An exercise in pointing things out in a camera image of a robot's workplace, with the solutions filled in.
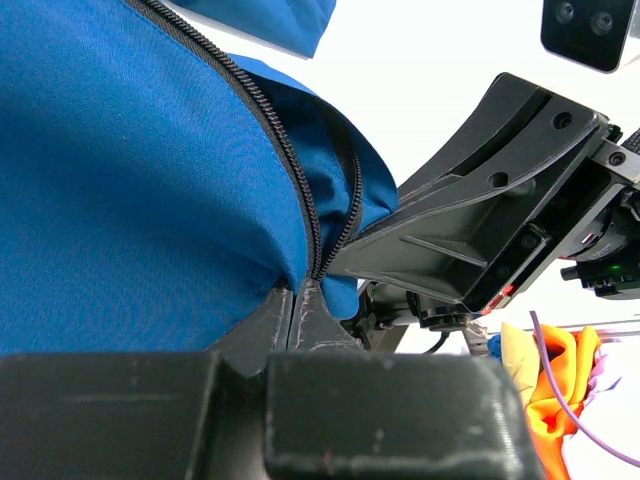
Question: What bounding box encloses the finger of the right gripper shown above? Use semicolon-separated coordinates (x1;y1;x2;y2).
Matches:
329;177;548;313

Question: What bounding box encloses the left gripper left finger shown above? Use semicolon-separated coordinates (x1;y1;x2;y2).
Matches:
1;288;293;479

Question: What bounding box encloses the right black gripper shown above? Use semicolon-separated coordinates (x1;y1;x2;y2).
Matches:
399;73;639;315

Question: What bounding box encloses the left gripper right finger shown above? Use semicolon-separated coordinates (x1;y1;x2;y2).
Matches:
264;279;543;479

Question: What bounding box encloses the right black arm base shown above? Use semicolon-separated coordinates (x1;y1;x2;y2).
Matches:
341;281;480;354

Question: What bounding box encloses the colourful patterned cloth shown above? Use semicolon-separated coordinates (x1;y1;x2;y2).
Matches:
488;323;604;479

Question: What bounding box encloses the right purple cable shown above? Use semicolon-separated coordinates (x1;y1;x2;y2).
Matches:
529;309;640;469

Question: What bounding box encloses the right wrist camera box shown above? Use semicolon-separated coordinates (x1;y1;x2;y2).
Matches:
540;0;639;74

